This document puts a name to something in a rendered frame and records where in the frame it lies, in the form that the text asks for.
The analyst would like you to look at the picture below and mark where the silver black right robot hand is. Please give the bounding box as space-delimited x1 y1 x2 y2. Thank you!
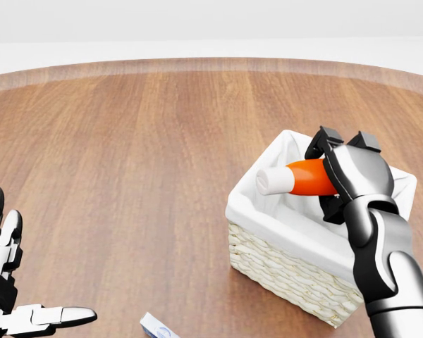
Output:
304 125 400 225

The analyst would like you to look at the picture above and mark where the white blue printed box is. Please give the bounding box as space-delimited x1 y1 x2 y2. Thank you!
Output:
139 311 181 338

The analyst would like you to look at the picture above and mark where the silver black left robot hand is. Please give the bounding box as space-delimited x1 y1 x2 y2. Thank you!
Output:
0 184 98 338

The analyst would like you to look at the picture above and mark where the white wicker basket cloth liner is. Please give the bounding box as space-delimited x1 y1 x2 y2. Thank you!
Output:
225 129 418 329

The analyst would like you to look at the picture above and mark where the orange white ketchup bottle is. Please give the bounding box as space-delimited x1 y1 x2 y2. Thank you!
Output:
255 158 339 196

